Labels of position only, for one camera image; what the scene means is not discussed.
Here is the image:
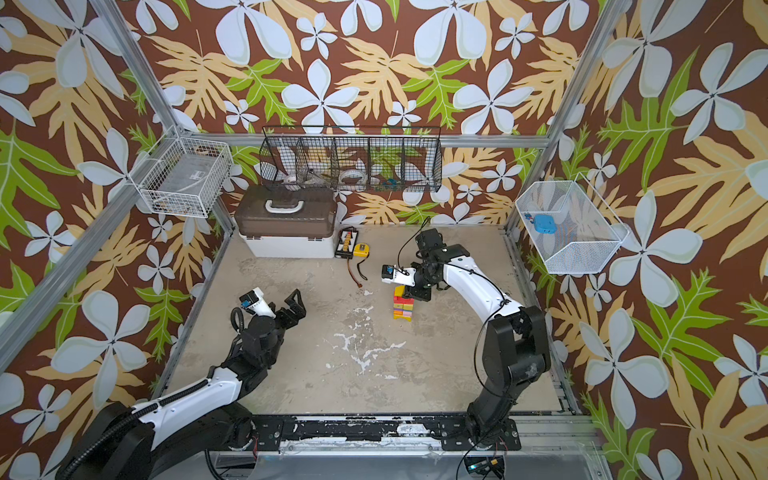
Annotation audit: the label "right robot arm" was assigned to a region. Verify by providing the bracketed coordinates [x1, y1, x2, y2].
[405, 229, 551, 446]

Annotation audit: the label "white wire basket left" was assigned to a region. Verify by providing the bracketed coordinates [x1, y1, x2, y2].
[130, 127, 233, 218]

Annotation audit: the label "black wire wall basket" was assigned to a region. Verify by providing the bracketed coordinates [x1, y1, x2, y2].
[258, 125, 444, 192]

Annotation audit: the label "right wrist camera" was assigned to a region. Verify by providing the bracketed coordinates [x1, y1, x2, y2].
[381, 265, 416, 287]

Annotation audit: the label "white wire basket right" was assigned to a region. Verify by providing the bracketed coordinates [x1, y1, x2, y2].
[515, 174, 630, 276]

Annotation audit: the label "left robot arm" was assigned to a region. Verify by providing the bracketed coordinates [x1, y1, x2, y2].
[55, 289, 307, 479]

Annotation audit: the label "blue object in basket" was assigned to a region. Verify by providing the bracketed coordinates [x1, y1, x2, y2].
[533, 214, 557, 234]

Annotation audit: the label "aluminium corner frame post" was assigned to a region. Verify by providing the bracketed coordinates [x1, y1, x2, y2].
[519, 0, 633, 195]

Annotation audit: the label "brown lid white toolbox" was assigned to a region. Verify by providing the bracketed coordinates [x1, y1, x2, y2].
[234, 185, 337, 259]

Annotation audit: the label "yellow tape measure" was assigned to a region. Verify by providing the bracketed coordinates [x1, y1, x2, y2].
[353, 243, 370, 258]

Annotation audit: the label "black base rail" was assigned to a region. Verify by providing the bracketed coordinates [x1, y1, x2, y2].
[251, 412, 521, 452]

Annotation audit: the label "white wire basket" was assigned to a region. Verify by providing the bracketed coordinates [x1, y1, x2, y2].
[130, 127, 233, 218]
[515, 174, 630, 276]

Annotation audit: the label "black charging board yellow connectors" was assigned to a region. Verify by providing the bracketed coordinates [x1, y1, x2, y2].
[334, 227, 358, 260]

